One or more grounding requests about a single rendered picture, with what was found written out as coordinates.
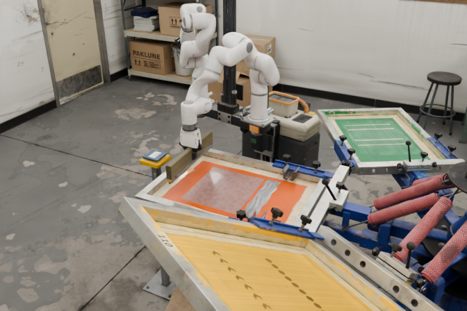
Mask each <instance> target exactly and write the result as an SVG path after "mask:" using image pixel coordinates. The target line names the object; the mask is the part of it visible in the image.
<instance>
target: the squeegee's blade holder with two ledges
mask: <svg viewBox="0 0 467 311"><path fill-rule="evenodd" d="M211 147H212V145H209V146H208V147H207V148H205V149H204V150H203V151H202V152H201V153H200V154H199V155H198V156H197V158H196V159H195V160H192V161H191V162H190V163H189V164H188V165H186V166H185V167H184V168H183V169H182V170H181V171H180V172H179V173H178V174H177V175H176V176H175V178H178V177H180V175H182V173H183V172H184V171H186V170H187V169H188V168H189V167H190V166H191V165H193V164H194V163H195V162H196V161H197V160H198V159H199V158H200V157H202V156H203V155H204V154H205V153H206V152H207V151H208V150H209V149H210V148H211Z"/></svg>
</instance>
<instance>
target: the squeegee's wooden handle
mask: <svg viewBox="0 0 467 311"><path fill-rule="evenodd" d="M201 139H202V144H201V146H202V148H203V149H202V150H199V151H197V156H198V155H199V154H200V153H201V152H202V151H203V150H204V149H205V148H207V147H208V146H209V145H212V144H213V133H212V132H211V131H207V132H206V133H205V134H203V135H202V136H201ZM192 153H193V151H192V148H191V147H188V148H187V149H186V150H184V151H183V152H182V153H180V154H179V155H178V156H177V157H176V158H175V159H174V160H172V161H171V162H170V163H169V164H167V165H166V166H165V168H166V176H167V179H169V180H173V179H174V178H175V176H176V175H177V174H178V173H179V172H180V171H181V170H182V169H183V168H184V167H185V166H186V165H188V164H189V163H190V162H191V161H192Z"/></svg>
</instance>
